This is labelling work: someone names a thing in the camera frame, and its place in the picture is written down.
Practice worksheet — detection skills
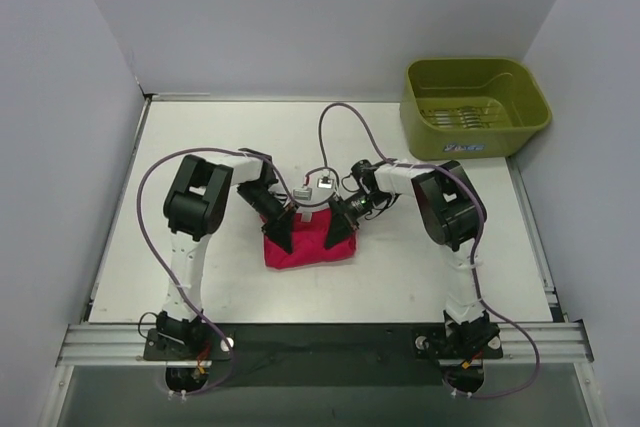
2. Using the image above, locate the pink t shirt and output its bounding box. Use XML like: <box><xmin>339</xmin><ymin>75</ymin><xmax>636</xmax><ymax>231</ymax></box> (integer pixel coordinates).
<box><xmin>263</xmin><ymin>209</ymin><xmax>357</xmax><ymax>270</ymax></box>

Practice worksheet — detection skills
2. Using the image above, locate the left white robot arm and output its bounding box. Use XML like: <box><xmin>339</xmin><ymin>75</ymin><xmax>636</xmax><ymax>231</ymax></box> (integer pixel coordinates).
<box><xmin>144</xmin><ymin>148</ymin><xmax>296</xmax><ymax>361</ymax></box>

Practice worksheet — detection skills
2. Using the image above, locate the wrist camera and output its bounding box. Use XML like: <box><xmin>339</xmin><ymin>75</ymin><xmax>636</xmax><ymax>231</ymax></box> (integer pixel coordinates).
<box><xmin>316</xmin><ymin>175</ymin><xmax>336</xmax><ymax>191</ymax></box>
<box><xmin>291</xmin><ymin>186</ymin><xmax>313</xmax><ymax>202</ymax></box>

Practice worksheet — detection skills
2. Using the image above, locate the aluminium front rail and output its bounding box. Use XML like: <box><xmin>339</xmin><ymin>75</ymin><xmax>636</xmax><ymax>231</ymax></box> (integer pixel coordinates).
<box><xmin>56</xmin><ymin>322</ymin><xmax>594</xmax><ymax>366</ymax></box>

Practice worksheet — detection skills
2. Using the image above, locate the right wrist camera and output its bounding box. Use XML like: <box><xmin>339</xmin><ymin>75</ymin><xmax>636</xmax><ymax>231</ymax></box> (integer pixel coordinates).
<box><xmin>316</xmin><ymin>175</ymin><xmax>336</xmax><ymax>191</ymax></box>

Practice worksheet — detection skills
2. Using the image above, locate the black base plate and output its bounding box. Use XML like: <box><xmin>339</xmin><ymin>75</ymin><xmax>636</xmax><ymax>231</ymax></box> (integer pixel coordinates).
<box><xmin>143</xmin><ymin>322</ymin><xmax>503</xmax><ymax>392</ymax></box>

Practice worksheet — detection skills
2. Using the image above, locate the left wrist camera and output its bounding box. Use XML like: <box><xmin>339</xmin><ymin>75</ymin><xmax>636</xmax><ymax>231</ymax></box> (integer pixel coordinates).
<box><xmin>291</xmin><ymin>186</ymin><xmax>313</xmax><ymax>202</ymax></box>

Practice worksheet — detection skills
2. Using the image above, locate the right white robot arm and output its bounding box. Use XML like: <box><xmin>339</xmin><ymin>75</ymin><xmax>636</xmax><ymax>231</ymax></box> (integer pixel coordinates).
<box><xmin>324</xmin><ymin>160</ymin><xmax>499</xmax><ymax>362</ymax></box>

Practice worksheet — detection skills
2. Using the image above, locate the olive green plastic basin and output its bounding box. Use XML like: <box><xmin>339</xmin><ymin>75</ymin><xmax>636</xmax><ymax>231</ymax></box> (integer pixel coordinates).
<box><xmin>399</xmin><ymin>57</ymin><xmax>552</xmax><ymax>161</ymax></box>

